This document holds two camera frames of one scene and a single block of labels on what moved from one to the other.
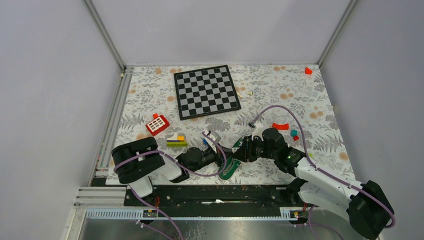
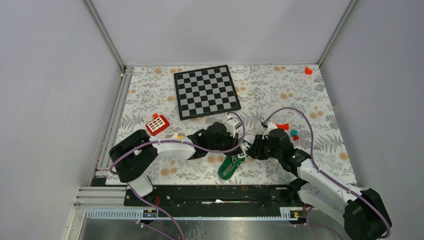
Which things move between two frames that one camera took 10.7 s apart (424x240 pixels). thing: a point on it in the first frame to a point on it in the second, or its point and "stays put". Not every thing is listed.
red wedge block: x=308 y=71 stays put
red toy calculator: x=158 y=124 stays put
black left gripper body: x=208 y=157 to x=227 y=142
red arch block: x=284 y=127 stays put
